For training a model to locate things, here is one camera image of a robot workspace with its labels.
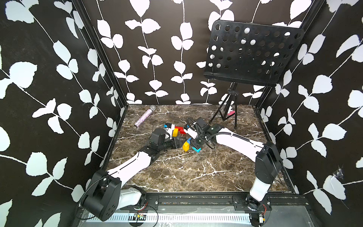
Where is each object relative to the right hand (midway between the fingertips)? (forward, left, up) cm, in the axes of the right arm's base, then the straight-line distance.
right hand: (191, 140), depth 85 cm
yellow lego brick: (-1, +3, -6) cm, 7 cm away
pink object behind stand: (+30, -33, -8) cm, 45 cm away
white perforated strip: (-38, -9, -12) cm, 41 cm away
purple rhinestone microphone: (+35, +32, -8) cm, 48 cm away
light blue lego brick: (-3, +1, +4) cm, 5 cm away
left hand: (-1, +4, +4) cm, 6 cm away
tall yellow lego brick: (+12, +11, -10) cm, 19 cm away
